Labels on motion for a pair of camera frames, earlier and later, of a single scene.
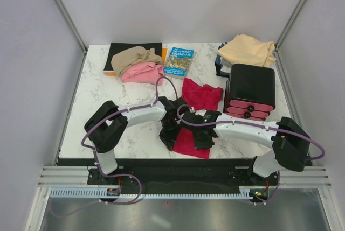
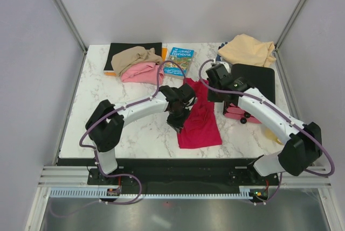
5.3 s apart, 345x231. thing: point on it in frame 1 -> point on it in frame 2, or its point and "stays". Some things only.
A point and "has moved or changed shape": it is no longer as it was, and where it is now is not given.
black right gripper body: [200, 142] -> [213, 95]
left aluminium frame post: [63, 11] stays
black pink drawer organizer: [250, 91] stays
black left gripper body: [169, 131] -> [176, 119]
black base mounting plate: [234, 173] stays
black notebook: [114, 48] stays
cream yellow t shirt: [246, 49] stays
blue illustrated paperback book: [178, 62] stays
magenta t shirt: [200, 97] has moved or changed shape
